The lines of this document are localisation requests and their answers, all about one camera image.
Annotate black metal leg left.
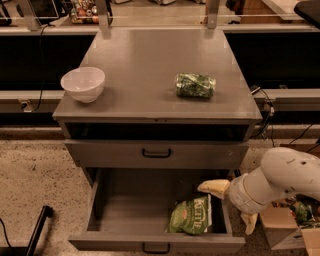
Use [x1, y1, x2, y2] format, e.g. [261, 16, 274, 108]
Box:
[0, 205, 53, 256]

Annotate closed upper grey drawer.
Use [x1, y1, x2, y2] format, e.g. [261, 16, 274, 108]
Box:
[65, 139, 248, 169]

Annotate open lower grey drawer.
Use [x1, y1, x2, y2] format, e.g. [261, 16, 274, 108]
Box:
[69, 169, 245, 255]

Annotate cables behind cabinet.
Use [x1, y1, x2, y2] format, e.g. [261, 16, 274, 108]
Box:
[249, 84, 276, 139]

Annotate green soda can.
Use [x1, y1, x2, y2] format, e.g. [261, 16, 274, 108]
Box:
[175, 73, 216, 98]

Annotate white bowl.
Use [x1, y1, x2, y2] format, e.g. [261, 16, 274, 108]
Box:
[60, 67, 106, 103]

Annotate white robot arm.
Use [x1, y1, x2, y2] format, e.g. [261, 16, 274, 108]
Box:
[197, 147, 320, 235]

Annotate black hanging cable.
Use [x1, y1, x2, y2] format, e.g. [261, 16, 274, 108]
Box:
[32, 23, 51, 113]

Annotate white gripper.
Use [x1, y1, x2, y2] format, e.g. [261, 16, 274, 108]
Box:
[197, 174, 265, 235]

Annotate snack basket on shelf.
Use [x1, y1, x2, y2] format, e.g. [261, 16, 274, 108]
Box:
[70, 0, 99, 24]

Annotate green kettle chip bag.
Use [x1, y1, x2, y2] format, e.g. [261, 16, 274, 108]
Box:
[167, 195, 212, 235]

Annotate snack bags in box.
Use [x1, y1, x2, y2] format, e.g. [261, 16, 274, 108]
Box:
[271, 195, 320, 229]

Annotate cardboard box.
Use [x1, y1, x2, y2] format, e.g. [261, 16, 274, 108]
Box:
[259, 143, 320, 256]

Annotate grey drawer cabinet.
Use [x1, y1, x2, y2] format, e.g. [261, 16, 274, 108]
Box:
[53, 28, 261, 181]

